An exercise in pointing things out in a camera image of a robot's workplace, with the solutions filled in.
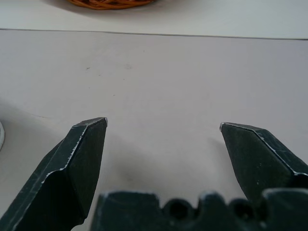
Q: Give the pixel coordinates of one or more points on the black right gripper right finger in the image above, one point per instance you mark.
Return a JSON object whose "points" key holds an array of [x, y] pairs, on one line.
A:
{"points": [[255, 158]]}

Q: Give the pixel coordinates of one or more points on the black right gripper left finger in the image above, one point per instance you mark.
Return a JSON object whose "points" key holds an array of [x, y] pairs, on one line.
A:
{"points": [[67, 173]]}

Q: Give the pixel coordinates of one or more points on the white object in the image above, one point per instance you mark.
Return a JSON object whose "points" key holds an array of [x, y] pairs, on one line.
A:
{"points": [[1, 135]]}

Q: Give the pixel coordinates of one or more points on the brown wicker basket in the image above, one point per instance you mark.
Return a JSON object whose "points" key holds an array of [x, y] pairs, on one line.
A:
{"points": [[109, 3]]}

